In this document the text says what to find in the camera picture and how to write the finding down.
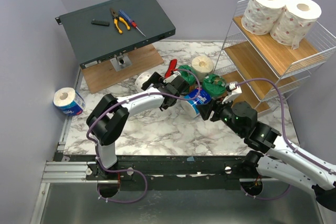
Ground floral roll back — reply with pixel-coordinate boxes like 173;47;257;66
134;71;158;94

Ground floral roll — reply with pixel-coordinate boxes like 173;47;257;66
241;0;287;35
134;71;158;94
270;0;322;50

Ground floral roll front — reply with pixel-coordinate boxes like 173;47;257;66
270;0;322;50

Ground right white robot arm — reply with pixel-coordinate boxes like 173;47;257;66
197;100;335;211

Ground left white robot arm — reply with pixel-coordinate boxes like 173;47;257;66
86;72;190;179

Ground bottom wooden shelf board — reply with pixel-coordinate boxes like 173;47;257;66
222;71;272;116

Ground wooden shelf board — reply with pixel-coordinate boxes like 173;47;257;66
222;71;272;116
224;41;297;101
233;16;318;77

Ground middle wooden shelf board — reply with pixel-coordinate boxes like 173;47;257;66
224;41;297;101

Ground top wooden shelf board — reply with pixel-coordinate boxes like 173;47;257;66
233;16;318;77

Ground blue Tempo tissue roll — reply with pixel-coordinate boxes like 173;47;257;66
181;89;212;118

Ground green wrapped roll right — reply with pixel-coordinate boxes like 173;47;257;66
202;74;227;98

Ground green wrapped roll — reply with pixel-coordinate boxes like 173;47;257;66
178;65;196;87
202;74;227;98

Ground green wrapped roll left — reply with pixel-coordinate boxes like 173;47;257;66
178;65;196;87

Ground red utility knife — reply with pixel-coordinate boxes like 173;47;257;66
164;59;177;78

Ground cream wrapped roll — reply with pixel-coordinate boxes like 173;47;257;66
191;56;214;82

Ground wooden board under chassis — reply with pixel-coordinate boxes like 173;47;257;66
82;45;164;94

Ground dark grey rack chassis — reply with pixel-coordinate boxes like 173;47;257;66
55;0;176;69

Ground blue red screwdriver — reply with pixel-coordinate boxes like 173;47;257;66
118;9;145;37

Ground blue wrapped roll far left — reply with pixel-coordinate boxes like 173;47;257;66
53;88;86;116

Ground black bit holder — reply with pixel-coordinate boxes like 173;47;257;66
91;19;110;27

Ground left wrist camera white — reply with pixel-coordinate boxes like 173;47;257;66
163;73;183;85

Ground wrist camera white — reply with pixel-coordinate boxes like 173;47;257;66
163;73;183;85
222;82;242;104

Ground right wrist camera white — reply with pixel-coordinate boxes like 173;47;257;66
222;82;242;104

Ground white wire shelf rack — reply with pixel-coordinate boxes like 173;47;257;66
217;0;335;114

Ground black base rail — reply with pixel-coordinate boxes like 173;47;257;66
86;154;276;191

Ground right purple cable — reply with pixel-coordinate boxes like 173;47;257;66
236;78;336;176

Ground yellow handled pliers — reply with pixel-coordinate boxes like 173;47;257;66
110;8;131;34

